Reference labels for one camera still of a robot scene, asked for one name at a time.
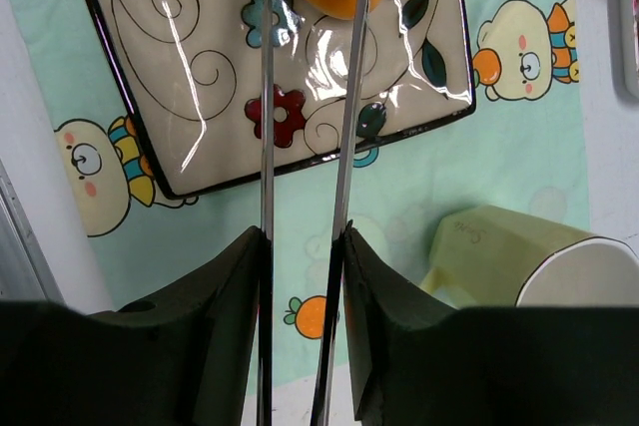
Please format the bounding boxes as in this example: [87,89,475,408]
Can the metal tongs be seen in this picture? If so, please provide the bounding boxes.
[256,0,370,425]

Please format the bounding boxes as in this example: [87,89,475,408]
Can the pale yellow mug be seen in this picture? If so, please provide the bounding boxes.
[420,206,638,307]

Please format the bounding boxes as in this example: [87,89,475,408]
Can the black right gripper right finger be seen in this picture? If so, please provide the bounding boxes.
[344,228,638,425]

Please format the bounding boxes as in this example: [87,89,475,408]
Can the square floral ceramic plate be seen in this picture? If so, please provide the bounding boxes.
[85,0,475,198]

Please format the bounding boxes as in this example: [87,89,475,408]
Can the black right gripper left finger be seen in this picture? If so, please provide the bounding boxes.
[1,226,263,425]

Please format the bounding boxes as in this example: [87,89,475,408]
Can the floral serving tray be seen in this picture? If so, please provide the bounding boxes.
[619,0,638,98]

